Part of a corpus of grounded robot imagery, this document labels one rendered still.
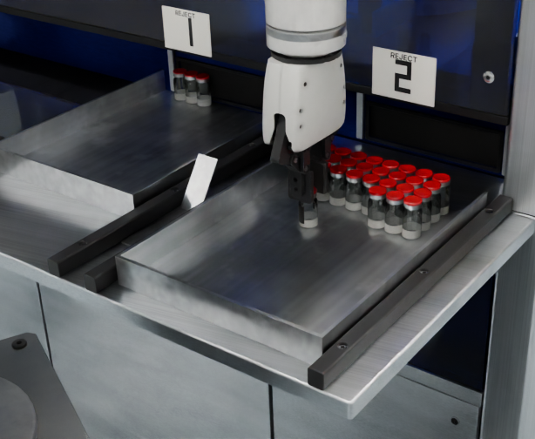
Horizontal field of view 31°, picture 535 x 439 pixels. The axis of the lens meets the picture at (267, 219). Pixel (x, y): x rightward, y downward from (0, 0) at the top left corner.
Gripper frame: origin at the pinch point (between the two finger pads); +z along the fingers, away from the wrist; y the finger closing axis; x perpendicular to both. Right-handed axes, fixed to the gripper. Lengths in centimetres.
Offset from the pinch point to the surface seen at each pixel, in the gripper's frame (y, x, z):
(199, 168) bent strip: 2.1, -14.5, 1.6
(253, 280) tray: 13.1, 2.1, 5.9
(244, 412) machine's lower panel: -16, -25, 57
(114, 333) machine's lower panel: -15, -54, 52
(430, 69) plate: -15.7, 6.5, -9.5
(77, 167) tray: 4.2, -34.4, 5.9
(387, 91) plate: -15.6, 0.9, -5.7
